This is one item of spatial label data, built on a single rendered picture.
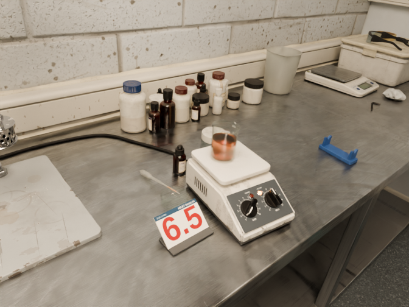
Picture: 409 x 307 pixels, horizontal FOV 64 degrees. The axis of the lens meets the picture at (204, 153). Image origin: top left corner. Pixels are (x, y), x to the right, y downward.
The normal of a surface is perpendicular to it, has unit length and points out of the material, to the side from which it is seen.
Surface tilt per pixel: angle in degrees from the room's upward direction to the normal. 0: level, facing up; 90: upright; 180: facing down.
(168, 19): 90
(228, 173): 0
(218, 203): 90
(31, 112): 90
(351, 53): 93
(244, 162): 0
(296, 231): 0
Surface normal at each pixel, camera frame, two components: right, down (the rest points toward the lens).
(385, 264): 0.07, -0.85
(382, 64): -0.77, 0.33
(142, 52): 0.64, 0.44
